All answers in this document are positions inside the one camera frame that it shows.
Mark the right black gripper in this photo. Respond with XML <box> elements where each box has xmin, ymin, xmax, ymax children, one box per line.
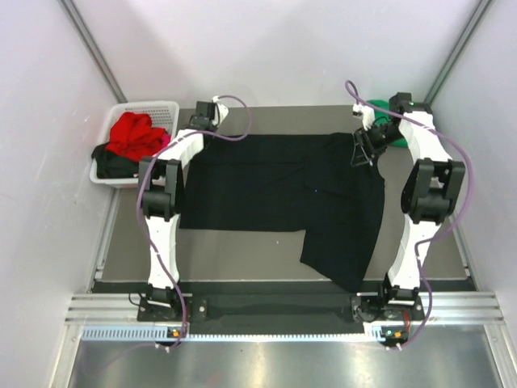
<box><xmin>351</xmin><ymin>124</ymin><xmax>405</xmax><ymax>167</ymax></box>

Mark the black t shirt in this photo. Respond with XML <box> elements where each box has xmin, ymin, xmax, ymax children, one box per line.
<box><xmin>180</xmin><ymin>133</ymin><xmax>385</xmax><ymax>293</ymax></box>

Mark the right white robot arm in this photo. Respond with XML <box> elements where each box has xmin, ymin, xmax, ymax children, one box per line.
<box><xmin>351</xmin><ymin>92</ymin><xmax>467</xmax><ymax>323</ymax></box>

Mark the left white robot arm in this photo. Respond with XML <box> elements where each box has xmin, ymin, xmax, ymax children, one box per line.
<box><xmin>137</xmin><ymin>101</ymin><xmax>228</xmax><ymax>322</ymax></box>

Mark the green folded t shirt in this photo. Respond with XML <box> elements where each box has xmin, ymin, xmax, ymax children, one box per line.
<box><xmin>365</xmin><ymin>99</ymin><xmax>409</xmax><ymax>150</ymax></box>

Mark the pink garment in basket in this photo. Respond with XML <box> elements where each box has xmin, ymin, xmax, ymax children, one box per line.
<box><xmin>161</xmin><ymin>133</ymin><xmax>171</xmax><ymax>150</ymax></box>

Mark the white plastic laundry basket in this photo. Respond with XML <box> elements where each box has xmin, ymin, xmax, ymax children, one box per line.
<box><xmin>90</xmin><ymin>100</ymin><xmax>179</xmax><ymax>188</ymax></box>

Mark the red t shirt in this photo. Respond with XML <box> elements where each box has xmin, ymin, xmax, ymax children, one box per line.
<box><xmin>106</xmin><ymin>112</ymin><xmax>167</xmax><ymax>162</ymax></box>

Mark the black garment in basket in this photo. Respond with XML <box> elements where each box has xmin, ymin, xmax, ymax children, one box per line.
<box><xmin>91</xmin><ymin>143</ymin><xmax>138</xmax><ymax>179</ymax></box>

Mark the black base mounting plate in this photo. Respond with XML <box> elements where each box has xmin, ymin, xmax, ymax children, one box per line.
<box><xmin>137</xmin><ymin>293</ymin><xmax>425</xmax><ymax>324</ymax></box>

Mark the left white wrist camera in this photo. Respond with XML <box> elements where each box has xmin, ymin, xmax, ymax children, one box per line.
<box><xmin>212</xmin><ymin>95</ymin><xmax>229</xmax><ymax>127</ymax></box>

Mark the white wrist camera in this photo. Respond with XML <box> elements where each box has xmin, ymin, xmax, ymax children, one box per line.
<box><xmin>212</xmin><ymin>95</ymin><xmax>229</xmax><ymax>127</ymax></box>
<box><xmin>352</xmin><ymin>103</ymin><xmax>376</xmax><ymax>131</ymax></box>

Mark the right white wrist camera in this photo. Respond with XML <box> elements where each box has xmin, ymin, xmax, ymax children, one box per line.
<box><xmin>352</xmin><ymin>103</ymin><xmax>376</xmax><ymax>131</ymax></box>

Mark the grey slotted cable duct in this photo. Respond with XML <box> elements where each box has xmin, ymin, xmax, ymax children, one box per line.
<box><xmin>82</xmin><ymin>325</ymin><xmax>409</xmax><ymax>343</ymax></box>

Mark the aluminium frame rail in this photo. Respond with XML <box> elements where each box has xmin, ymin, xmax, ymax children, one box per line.
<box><xmin>65</xmin><ymin>292</ymin><xmax>503</xmax><ymax>325</ymax></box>

